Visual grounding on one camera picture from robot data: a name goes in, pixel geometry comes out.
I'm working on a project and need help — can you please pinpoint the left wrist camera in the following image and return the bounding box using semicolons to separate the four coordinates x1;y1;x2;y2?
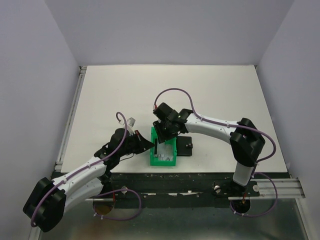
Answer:
118;117;136;128

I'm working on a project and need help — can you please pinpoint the green plastic bin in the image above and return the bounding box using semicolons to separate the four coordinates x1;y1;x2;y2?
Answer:
149;127;177;167

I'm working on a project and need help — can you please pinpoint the black leather card holder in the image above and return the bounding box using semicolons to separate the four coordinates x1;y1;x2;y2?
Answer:
176;136;193;157

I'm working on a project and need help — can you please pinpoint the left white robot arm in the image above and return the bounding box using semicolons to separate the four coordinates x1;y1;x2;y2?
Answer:
22;128;154;232

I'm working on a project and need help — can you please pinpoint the aluminium frame rail left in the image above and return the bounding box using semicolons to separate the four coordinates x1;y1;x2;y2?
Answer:
54;66;87;172

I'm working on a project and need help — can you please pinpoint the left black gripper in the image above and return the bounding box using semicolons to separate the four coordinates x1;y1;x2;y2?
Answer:
118;130;155;158

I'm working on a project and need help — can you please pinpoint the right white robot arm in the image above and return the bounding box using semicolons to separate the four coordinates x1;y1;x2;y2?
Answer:
153;102;266;196

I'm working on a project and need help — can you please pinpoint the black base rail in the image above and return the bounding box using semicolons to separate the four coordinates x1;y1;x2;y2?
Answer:
82;171;271;210

